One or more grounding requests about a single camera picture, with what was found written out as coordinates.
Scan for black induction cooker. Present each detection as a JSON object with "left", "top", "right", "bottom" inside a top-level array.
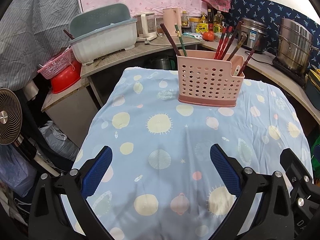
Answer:
[{"left": 272, "top": 57, "right": 305, "bottom": 87}]

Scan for yellow and navy bowls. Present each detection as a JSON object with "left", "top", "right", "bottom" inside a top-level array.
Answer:
[{"left": 305, "top": 70, "right": 319, "bottom": 109}]

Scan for cooking oil bottle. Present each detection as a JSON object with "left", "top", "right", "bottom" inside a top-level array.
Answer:
[{"left": 213, "top": 11, "right": 225, "bottom": 33}]

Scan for white glass electric kettle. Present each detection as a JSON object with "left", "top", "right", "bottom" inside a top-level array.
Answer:
[{"left": 135, "top": 12, "right": 157, "bottom": 42}]

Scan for dark brown chopstick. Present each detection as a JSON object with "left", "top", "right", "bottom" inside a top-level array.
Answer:
[
  {"left": 227, "top": 34, "right": 247, "bottom": 61},
  {"left": 220, "top": 21, "right": 243, "bottom": 60}
]

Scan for blue patterned tablecloth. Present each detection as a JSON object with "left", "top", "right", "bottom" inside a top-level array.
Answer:
[{"left": 74, "top": 67, "right": 312, "bottom": 239}]

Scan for dark maroon chopstick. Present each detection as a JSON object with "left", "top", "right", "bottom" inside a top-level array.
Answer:
[{"left": 160, "top": 23, "right": 181, "bottom": 56}]

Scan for pink electric kettle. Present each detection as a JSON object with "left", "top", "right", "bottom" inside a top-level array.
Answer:
[{"left": 163, "top": 8, "right": 182, "bottom": 33}]

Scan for silver rice cooker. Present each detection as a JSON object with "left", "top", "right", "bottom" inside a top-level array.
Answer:
[{"left": 238, "top": 17, "right": 267, "bottom": 53}]

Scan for round electric fan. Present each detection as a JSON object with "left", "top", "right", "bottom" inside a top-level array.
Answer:
[{"left": 0, "top": 88, "right": 22, "bottom": 145}]

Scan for stainless steel steamer pot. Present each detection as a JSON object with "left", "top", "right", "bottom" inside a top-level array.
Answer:
[{"left": 275, "top": 18, "right": 319, "bottom": 75}]

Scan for red tomato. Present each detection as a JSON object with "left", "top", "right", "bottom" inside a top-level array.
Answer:
[{"left": 202, "top": 31, "right": 215, "bottom": 42}]

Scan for white dish rack teal lid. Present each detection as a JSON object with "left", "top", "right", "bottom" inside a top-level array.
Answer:
[{"left": 69, "top": 3, "right": 137, "bottom": 63}]

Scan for white ceramic soup spoon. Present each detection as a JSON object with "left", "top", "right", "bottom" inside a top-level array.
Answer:
[{"left": 233, "top": 66, "right": 241, "bottom": 76}]

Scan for green chopstick gold band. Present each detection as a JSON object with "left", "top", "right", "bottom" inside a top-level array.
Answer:
[{"left": 175, "top": 24, "right": 188, "bottom": 57}]

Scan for yellow seasoning bag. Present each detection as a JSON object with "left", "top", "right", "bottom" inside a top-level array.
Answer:
[{"left": 195, "top": 23, "right": 208, "bottom": 34}]

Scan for pink plastic basket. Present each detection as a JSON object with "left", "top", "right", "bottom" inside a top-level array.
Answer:
[{"left": 37, "top": 46, "right": 73, "bottom": 80}]

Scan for navy floral cloth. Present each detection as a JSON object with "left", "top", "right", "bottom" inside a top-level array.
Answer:
[{"left": 223, "top": 0, "right": 319, "bottom": 54}]

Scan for pink perforated utensil holder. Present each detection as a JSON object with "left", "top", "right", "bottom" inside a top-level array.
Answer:
[{"left": 177, "top": 50, "right": 245, "bottom": 107}]

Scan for red plastic basin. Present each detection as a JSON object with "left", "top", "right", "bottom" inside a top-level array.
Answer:
[{"left": 50, "top": 60, "right": 82, "bottom": 94}]

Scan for wet wipes pack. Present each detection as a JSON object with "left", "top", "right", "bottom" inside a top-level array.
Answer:
[{"left": 182, "top": 33, "right": 203, "bottom": 40}]

